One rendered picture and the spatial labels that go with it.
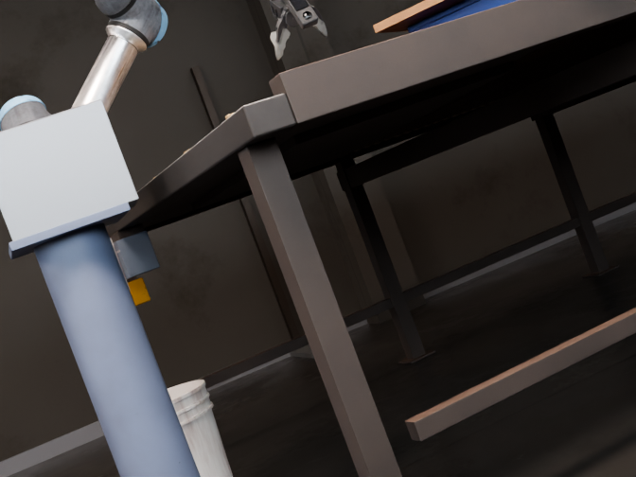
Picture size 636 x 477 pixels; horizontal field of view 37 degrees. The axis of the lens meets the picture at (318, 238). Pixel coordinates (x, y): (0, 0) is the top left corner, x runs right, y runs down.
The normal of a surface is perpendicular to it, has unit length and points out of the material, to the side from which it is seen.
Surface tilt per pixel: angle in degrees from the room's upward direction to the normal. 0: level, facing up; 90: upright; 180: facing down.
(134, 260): 90
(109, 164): 90
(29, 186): 90
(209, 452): 93
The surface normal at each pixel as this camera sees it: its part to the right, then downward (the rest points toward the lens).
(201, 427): 0.76, -0.21
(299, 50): 0.31, -0.09
